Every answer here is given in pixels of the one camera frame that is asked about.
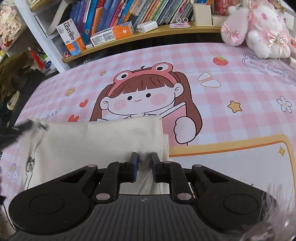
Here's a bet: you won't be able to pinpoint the cream canvas tote bag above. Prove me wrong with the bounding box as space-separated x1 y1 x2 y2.
22 116 173 195

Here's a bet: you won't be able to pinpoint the bunch of pens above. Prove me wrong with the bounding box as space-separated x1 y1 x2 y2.
32 47 47 58

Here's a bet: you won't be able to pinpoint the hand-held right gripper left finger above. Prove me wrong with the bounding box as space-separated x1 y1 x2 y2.
55 152 139 204

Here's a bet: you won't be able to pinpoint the cream wristwatch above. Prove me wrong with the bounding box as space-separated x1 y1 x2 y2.
6 90 21 110

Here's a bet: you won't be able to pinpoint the row of colourful books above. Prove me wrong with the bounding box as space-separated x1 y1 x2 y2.
68 0 193 45

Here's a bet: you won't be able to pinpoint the long white and orange box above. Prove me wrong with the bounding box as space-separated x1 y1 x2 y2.
90 21 134 47

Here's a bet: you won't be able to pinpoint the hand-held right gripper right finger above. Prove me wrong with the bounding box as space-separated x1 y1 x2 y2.
151 152 234 204

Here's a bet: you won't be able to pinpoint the wooden bookshelf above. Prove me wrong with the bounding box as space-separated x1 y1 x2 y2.
28 0 232 63

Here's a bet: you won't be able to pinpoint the white jar with blue label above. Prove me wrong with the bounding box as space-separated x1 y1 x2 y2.
43 58 56 71

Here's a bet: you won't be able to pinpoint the pale fuzzy fringe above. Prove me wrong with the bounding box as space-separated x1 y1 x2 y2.
238 181 296 241

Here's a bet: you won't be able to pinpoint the small pink scissors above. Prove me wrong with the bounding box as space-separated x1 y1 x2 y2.
169 17 191 29

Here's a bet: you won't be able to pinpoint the olive brown cloth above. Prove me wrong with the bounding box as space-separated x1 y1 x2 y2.
0 51 35 102

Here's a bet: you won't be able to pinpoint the upright white and orange box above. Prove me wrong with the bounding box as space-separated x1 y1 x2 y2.
56 19 86 57

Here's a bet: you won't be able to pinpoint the red bottle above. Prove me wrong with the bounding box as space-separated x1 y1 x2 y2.
28 47 43 72

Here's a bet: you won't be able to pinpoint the small cream holder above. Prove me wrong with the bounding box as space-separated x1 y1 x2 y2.
211 14 228 26

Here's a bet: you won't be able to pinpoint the pink checked cartoon desk mat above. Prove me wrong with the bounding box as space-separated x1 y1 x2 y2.
0 42 296 232

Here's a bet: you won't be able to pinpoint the white shelf frame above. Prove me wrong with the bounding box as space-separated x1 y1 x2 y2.
14 0 70 72

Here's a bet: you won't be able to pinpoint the pink flower decoration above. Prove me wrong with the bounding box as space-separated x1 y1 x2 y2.
0 6 23 49

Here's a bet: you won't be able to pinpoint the thick red books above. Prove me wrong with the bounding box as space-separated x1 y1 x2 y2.
214 0 242 16

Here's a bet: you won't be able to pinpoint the white charger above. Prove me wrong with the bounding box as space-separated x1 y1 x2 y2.
136 20 159 33

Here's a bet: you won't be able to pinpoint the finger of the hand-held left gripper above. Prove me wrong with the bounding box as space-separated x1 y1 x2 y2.
0 119 34 150

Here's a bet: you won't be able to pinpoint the pink and white plush bunny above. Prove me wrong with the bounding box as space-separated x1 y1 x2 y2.
220 0 292 59

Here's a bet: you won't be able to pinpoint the cream pen holder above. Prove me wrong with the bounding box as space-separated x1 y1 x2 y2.
192 3 213 26

